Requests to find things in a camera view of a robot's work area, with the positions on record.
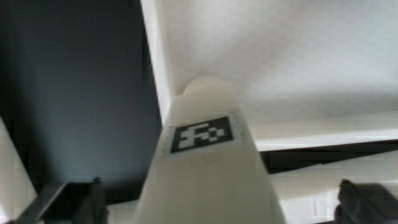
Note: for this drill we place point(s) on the white U-shaped obstacle frame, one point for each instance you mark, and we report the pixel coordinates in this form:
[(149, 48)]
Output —
[(53, 156)]

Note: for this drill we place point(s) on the white desk top tray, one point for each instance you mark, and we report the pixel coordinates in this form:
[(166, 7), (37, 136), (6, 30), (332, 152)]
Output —
[(305, 53)]

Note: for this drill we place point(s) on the white desk leg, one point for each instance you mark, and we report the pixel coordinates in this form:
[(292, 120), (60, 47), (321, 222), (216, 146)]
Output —
[(207, 186)]

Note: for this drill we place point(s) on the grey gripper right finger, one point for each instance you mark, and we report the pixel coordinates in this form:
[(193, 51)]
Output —
[(369, 204)]

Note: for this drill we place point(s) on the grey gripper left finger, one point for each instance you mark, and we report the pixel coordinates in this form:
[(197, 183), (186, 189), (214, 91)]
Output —
[(69, 204)]

